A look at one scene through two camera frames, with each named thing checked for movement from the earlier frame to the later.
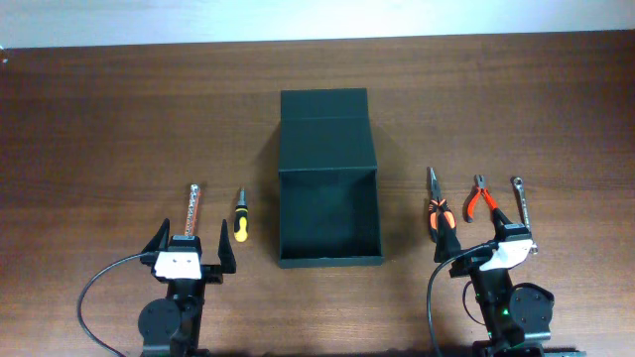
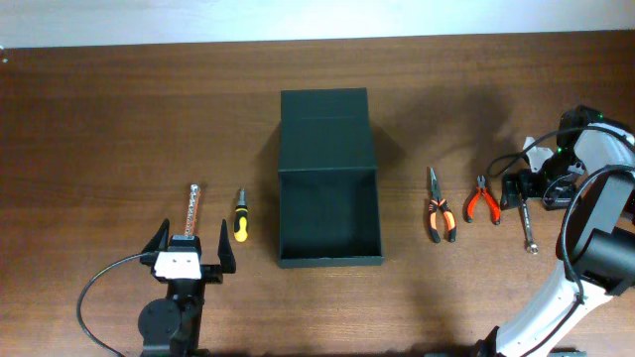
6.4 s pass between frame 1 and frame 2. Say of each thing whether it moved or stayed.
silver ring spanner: stayed
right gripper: moved
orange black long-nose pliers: stayed
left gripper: stayed
